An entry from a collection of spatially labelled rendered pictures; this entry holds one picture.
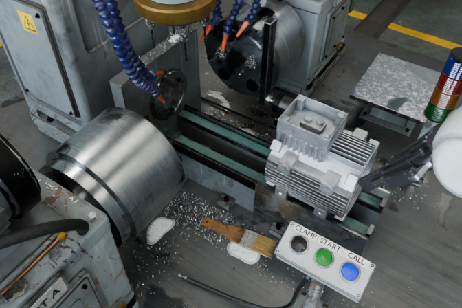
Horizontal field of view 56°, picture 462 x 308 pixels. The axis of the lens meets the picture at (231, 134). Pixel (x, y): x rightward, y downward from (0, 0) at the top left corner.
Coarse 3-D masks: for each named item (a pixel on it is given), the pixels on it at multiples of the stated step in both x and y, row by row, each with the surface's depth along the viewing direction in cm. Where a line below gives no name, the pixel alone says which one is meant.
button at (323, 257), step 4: (320, 252) 79; (324, 252) 79; (328, 252) 79; (316, 256) 79; (320, 256) 79; (324, 256) 78; (328, 256) 78; (316, 260) 79; (320, 260) 78; (324, 260) 78; (328, 260) 78; (320, 264) 78; (324, 264) 78; (328, 264) 78
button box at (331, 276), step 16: (288, 240) 82; (320, 240) 81; (288, 256) 80; (304, 256) 80; (336, 256) 79; (352, 256) 78; (304, 272) 82; (320, 272) 78; (336, 272) 78; (368, 272) 77; (336, 288) 77; (352, 288) 76
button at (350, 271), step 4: (344, 264) 77; (348, 264) 77; (352, 264) 77; (344, 268) 77; (348, 268) 77; (352, 268) 77; (356, 268) 77; (344, 272) 77; (348, 272) 76; (352, 272) 76; (356, 272) 76; (344, 276) 76; (348, 276) 76; (352, 276) 76; (356, 276) 76
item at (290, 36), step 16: (272, 0) 126; (224, 16) 124; (240, 16) 119; (256, 16) 120; (272, 16) 121; (288, 16) 124; (256, 32) 116; (288, 32) 123; (304, 32) 131; (208, 48) 130; (240, 48) 122; (256, 48) 119; (288, 48) 123; (224, 64) 130; (240, 64) 126; (256, 64) 121; (288, 64) 125; (224, 80) 135; (240, 80) 130; (256, 80) 127; (272, 80) 124
